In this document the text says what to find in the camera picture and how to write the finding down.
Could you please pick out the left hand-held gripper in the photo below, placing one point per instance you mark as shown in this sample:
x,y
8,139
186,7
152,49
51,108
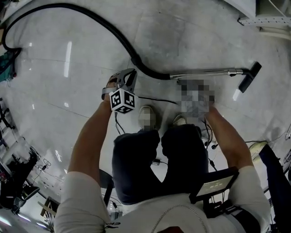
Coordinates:
x,y
122,101

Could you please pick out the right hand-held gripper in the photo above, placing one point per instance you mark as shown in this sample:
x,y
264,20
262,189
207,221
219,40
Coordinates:
x,y
195,97

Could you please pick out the person's right forearm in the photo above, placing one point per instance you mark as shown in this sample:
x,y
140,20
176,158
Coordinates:
x,y
229,141

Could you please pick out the person's left forearm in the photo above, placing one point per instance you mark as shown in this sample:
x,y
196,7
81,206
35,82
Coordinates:
x,y
88,141

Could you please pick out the black vacuum floor nozzle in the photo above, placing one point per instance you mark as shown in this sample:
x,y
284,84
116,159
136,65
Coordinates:
x,y
250,77

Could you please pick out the red vacuum cleaner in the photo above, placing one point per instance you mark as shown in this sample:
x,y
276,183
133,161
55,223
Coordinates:
x,y
6,64

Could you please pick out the person's left hand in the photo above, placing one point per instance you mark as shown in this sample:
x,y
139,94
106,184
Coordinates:
x,y
111,82

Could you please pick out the person's right shoe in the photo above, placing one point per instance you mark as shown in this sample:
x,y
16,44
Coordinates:
x,y
179,120

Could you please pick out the person's shoe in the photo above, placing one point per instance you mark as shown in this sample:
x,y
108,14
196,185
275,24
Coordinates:
x,y
179,120
257,148
147,118

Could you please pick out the person's left shoe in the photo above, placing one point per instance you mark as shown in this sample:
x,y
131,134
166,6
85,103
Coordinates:
x,y
147,118

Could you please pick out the black chest-mounted screen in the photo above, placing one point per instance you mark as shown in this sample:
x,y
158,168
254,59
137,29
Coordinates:
x,y
216,184

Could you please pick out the person's dark trousers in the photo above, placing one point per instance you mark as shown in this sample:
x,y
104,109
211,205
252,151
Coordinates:
x,y
136,170

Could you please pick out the beige plastic appliance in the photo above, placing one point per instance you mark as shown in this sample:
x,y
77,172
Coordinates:
x,y
275,35

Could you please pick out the white metal shelving unit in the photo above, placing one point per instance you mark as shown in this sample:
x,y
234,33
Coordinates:
x,y
261,21

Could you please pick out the black round stool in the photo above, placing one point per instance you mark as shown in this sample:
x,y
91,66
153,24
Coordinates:
x,y
106,182

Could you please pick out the person's white shirt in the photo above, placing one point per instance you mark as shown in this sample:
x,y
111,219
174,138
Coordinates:
x,y
79,204

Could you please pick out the black equipment clutter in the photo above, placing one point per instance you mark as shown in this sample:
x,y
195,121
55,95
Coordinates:
x,y
13,173

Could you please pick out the black chair frame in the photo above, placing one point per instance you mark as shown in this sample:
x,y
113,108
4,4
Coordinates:
x,y
5,118

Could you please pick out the wooden frame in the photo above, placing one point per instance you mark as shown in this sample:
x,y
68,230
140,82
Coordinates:
x,y
47,207

